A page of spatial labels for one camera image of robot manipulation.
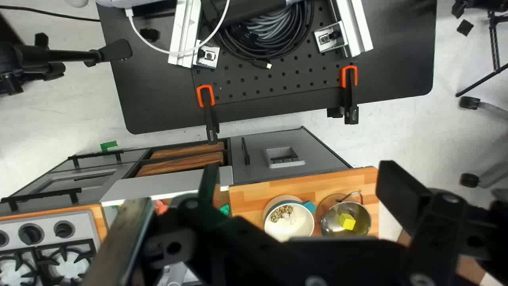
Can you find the steel pot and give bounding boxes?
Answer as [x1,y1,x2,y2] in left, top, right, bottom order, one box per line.
[319,191,372,237]

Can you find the toy stove top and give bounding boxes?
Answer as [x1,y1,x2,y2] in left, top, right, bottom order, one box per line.
[0,212,100,286]

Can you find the black tripod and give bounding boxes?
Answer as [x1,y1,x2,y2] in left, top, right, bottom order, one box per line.
[0,16,132,96]

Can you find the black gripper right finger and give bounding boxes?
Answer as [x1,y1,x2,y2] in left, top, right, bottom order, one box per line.
[377,161,508,286]

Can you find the left orange clamp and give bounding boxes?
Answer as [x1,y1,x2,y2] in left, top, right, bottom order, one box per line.
[196,84,219,143]

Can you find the right aluminium rail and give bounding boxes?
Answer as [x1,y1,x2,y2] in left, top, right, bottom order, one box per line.
[335,0,373,57]

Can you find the yellow block in pot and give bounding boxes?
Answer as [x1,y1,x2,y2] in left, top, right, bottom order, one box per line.
[342,218,356,231]

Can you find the white bowl with teal rim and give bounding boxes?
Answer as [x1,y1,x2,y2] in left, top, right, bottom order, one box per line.
[262,196,316,242]

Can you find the black perforated robot table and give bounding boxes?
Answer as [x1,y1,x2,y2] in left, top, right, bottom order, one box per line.
[99,0,437,134]

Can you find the orange clamp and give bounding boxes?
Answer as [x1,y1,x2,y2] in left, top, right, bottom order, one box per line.
[327,64,359,124]
[196,84,219,143]

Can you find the left aluminium rail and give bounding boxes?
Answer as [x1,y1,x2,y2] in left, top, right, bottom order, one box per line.
[169,0,202,69]

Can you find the right orange clamp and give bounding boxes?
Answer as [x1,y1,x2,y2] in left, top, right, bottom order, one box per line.
[327,64,359,124]

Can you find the aluminium rail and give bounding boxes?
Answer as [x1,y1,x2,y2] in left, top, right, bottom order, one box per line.
[335,0,373,57]
[169,0,202,69]

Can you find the wooden countertop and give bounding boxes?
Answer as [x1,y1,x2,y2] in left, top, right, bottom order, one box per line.
[213,165,488,286]

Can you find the coiled black cables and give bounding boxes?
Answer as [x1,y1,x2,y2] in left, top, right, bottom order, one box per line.
[215,0,316,70]

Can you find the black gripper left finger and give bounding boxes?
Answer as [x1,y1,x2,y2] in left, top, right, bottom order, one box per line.
[84,165,248,286]

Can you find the grey toy kitchen cabinet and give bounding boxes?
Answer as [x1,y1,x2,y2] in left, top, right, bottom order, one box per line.
[0,127,350,215]

